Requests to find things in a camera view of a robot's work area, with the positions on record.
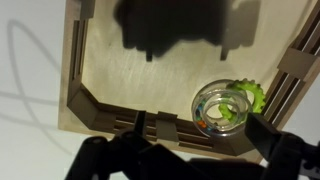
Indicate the light wooden tray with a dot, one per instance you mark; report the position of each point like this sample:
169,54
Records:
150,83

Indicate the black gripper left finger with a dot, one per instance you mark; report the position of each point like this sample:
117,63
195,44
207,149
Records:
116,156

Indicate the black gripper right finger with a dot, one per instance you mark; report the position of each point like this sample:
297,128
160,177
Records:
293,156

